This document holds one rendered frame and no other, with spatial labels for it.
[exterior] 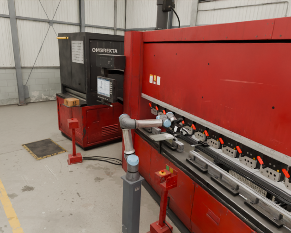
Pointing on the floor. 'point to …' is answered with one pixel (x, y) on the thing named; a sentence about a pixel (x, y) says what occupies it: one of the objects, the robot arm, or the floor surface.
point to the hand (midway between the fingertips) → (182, 132)
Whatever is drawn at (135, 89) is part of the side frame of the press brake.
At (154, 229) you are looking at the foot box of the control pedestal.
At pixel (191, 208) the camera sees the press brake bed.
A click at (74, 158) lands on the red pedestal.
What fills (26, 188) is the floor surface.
